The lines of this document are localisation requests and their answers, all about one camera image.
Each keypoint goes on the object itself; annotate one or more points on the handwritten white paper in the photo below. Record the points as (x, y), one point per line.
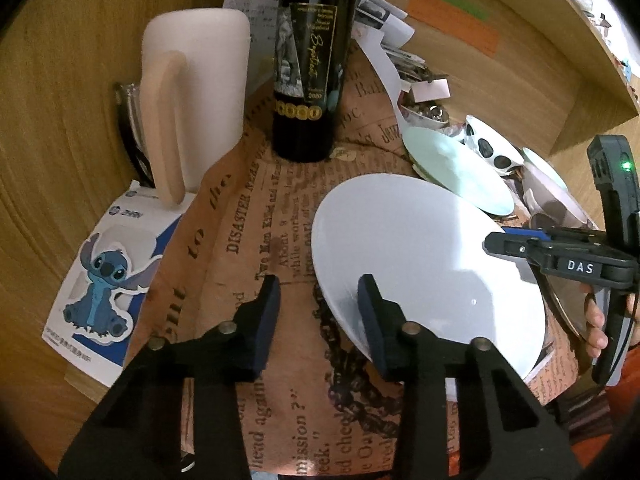
(257, 25)

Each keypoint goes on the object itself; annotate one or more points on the green sticky note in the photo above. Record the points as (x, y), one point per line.
(450, 0)

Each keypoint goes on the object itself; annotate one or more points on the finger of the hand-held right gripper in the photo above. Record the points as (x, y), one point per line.
(575, 238)
(575, 266)

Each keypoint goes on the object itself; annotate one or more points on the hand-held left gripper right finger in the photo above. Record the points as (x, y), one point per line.
(367, 312)

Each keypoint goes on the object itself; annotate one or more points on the light green bowl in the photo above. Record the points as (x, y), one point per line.
(460, 170)
(545, 165)

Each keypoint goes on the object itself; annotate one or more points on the small white box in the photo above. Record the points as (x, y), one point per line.
(430, 89)

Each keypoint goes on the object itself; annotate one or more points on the white plate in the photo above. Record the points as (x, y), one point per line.
(425, 260)

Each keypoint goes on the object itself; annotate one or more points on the cartoon sticker card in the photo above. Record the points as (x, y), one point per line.
(100, 270)

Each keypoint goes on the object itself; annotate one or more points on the newsprint paper mat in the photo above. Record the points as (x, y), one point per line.
(240, 240)

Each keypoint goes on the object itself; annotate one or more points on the dark wine bottle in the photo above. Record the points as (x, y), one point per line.
(310, 60)

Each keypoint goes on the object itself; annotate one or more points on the small bowl of trinkets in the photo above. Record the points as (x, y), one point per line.
(430, 112)

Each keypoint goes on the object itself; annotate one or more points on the white paper sheet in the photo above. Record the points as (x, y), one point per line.
(385, 65)

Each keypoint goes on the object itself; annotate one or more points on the stack of magazines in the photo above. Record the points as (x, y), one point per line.
(400, 55)

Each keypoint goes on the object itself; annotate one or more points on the orange paper note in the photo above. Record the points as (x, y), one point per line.
(460, 27)

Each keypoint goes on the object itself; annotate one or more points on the black spotted white bowl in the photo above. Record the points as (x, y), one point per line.
(487, 145)

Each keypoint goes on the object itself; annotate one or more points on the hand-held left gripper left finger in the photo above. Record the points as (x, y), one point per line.
(267, 312)

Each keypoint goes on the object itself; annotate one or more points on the person's right hand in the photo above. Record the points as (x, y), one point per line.
(595, 320)

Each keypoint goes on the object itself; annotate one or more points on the white ceramic mug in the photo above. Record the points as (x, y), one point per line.
(210, 85)

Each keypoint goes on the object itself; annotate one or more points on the wooden shelf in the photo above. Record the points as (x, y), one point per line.
(550, 35)

